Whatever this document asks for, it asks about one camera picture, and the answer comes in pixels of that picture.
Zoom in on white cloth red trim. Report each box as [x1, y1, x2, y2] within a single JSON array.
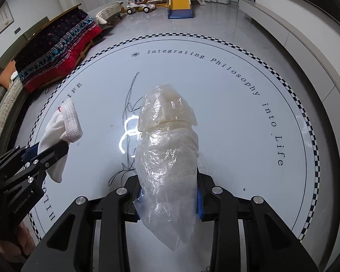
[[37, 98, 83, 184]]

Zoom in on clear bag white stuffing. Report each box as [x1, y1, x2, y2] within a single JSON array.
[[133, 85, 199, 250]]

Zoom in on person's left hand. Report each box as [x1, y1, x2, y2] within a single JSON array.
[[0, 221, 35, 263]]

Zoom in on orange cushion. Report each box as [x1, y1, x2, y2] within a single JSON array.
[[0, 61, 16, 90]]

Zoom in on table with patterned quilt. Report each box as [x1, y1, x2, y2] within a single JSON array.
[[14, 6, 102, 93]]

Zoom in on white woven basket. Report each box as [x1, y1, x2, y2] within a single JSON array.
[[96, 1, 123, 26]]

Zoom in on white low tv cabinet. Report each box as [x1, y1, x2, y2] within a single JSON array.
[[239, 0, 340, 155]]

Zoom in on white toy ride-on car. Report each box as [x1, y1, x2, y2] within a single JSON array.
[[126, 0, 156, 15]]

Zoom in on framed wall picture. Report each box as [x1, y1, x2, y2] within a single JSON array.
[[0, 1, 14, 34]]

